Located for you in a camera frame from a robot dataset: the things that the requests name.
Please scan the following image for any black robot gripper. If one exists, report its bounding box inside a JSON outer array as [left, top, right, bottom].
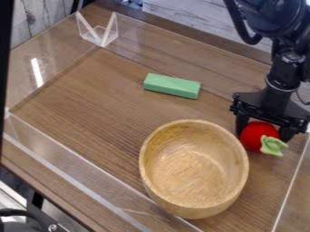
[[229, 81, 310, 142]]

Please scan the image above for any red plush strawberry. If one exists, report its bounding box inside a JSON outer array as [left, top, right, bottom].
[[239, 121, 288, 157]]

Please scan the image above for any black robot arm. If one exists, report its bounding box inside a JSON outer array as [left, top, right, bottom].
[[224, 0, 310, 142]]

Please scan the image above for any wooden bowl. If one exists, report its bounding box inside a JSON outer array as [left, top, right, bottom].
[[139, 120, 249, 219]]

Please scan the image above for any green rectangular block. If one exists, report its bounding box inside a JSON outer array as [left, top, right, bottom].
[[143, 73, 200, 100]]

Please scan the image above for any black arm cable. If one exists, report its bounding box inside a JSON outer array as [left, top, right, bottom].
[[221, 0, 264, 46]]

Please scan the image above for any clear acrylic tray wall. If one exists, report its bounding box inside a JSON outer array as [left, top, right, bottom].
[[4, 107, 201, 232]]

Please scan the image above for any clear acrylic corner bracket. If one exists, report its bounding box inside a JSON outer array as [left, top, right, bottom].
[[74, 13, 118, 47]]

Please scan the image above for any black metal table bracket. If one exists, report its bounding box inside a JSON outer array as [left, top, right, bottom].
[[26, 191, 70, 232]]

